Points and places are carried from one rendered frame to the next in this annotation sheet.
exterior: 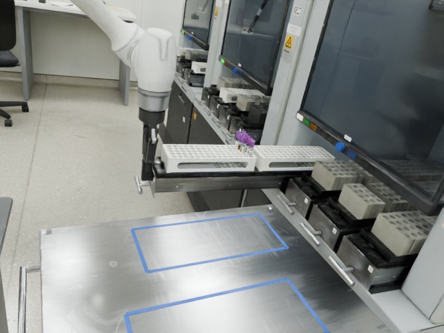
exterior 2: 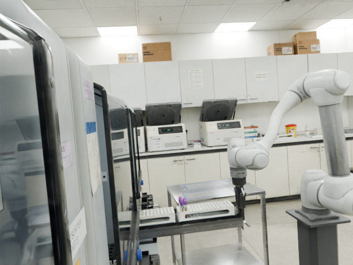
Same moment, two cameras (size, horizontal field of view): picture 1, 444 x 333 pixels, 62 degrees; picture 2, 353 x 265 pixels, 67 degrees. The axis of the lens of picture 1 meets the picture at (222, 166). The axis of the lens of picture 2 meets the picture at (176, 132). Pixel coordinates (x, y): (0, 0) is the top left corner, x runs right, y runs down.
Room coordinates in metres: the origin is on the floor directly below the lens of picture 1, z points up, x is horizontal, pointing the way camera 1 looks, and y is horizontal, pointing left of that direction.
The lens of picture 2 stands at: (2.45, 0.36, 1.34)
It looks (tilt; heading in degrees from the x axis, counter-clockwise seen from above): 3 degrees down; 198
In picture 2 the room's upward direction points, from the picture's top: 4 degrees counter-clockwise
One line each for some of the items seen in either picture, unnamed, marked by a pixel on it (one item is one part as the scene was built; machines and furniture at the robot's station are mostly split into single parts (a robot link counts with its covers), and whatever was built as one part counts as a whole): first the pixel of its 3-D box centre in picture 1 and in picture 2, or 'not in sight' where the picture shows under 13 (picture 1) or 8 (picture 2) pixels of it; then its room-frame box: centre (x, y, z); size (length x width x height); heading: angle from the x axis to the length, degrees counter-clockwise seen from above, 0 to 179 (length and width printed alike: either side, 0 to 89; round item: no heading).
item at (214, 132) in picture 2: not in sight; (219, 121); (-1.64, -0.26, 1.25); 0.62 x 0.56 x 0.69; 24
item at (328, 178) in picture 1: (325, 176); (139, 206); (1.09, -0.34, 0.85); 0.12 x 0.02 x 0.06; 25
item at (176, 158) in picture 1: (209, 159); (205, 211); (1.08, 0.05, 0.83); 0.30 x 0.10 x 0.06; 115
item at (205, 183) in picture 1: (243, 173); (180, 224); (1.14, -0.08, 0.78); 0.73 x 0.14 x 0.09; 115
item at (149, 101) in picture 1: (153, 98); (238, 172); (1.00, 0.23, 1.03); 0.09 x 0.09 x 0.06
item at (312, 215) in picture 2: not in sight; (313, 209); (0.68, 0.64, 0.73); 0.22 x 0.18 x 0.06; 25
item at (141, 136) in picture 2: not in sight; (125, 130); (-1.04, -1.56, 1.22); 0.62 x 0.56 x 0.64; 23
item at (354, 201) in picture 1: (355, 202); not in sight; (0.95, -0.40, 0.85); 0.12 x 0.02 x 0.06; 24
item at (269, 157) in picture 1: (291, 159); (146, 218); (1.21, -0.24, 0.83); 0.30 x 0.10 x 0.06; 115
